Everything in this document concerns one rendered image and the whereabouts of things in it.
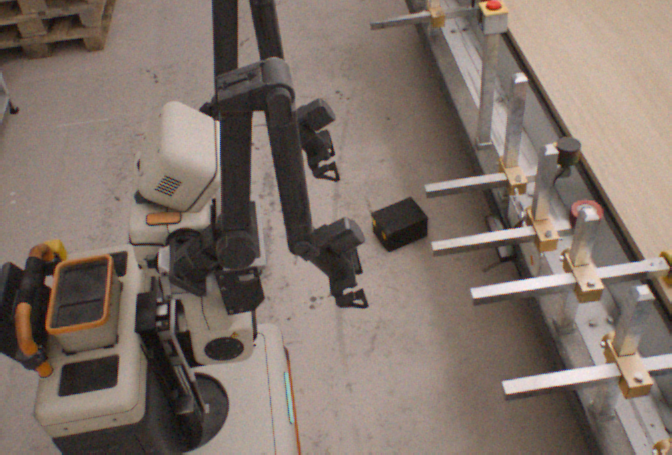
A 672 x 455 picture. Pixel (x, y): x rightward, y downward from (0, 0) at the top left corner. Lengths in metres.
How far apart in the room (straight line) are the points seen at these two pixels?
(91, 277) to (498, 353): 1.51
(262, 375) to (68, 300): 0.75
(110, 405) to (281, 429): 0.65
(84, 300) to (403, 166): 1.93
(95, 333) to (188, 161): 0.59
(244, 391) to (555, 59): 1.50
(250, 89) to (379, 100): 2.69
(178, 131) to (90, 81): 2.98
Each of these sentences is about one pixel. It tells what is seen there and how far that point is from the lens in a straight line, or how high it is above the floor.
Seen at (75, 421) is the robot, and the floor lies 0.76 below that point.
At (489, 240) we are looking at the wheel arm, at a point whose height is 0.86.
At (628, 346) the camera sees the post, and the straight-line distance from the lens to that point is 1.60.
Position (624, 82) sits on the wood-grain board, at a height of 0.90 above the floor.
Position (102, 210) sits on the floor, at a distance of 3.56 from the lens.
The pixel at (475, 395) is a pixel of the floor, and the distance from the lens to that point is 2.65.
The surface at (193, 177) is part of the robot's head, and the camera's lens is 1.50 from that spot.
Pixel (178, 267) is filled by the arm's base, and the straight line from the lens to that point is 1.49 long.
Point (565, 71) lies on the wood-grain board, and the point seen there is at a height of 0.90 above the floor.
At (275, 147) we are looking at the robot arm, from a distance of 1.28.
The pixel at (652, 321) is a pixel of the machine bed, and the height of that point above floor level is 0.75.
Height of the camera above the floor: 2.28
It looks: 44 degrees down
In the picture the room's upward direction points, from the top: 7 degrees counter-clockwise
